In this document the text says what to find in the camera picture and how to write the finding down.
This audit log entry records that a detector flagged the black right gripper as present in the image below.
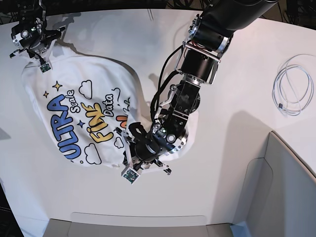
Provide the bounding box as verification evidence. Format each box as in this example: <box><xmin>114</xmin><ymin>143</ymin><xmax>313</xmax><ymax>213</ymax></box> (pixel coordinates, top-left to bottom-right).
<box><xmin>27</xmin><ymin>43</ymin><xmax>53</xmax><ymax>59</ymax></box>

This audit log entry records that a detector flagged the grey partition panel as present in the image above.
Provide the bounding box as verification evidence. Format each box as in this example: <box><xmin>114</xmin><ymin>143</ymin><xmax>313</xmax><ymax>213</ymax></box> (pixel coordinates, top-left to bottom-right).
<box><xmin>231</xmin><ymin>132</ymin><xmax>316</xmax><ymax>237</ymax></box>

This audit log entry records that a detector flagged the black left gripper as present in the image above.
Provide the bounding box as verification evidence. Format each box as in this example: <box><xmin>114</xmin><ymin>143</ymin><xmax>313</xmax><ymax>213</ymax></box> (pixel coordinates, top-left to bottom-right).
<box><xmin>130</xmin><ymin>145</ymin><xmax>163</xmax><ymax>170</ymax></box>

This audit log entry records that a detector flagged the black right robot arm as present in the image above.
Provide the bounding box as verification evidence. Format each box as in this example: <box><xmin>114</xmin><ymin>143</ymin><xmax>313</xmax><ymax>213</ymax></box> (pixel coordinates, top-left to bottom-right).
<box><xmin>10</xmin><ymin>0</ymin><xmax>62</xmax><ymax>64</ymax></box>

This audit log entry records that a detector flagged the white printed t-shirt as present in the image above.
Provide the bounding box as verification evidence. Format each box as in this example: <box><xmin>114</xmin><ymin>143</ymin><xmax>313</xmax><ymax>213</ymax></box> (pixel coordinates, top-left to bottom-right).
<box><xmin>21</xmin><ymin>44</ymin><xmax>198</xmax><ymax>168</ymax></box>

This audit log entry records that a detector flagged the coiled white cable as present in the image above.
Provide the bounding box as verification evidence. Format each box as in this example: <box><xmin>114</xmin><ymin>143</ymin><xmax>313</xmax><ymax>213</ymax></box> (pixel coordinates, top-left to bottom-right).
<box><xmin>272</xmin><ymin>54</ymin><xmax>315</xmax><ymax>116</ymax></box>

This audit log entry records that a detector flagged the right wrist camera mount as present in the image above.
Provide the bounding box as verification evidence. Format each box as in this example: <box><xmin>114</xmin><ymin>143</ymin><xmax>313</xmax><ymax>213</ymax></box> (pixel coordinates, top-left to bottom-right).
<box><xmin>9</xmin><ymin>23</ymin><xmax>66</xmax><ymax>73</ymax></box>

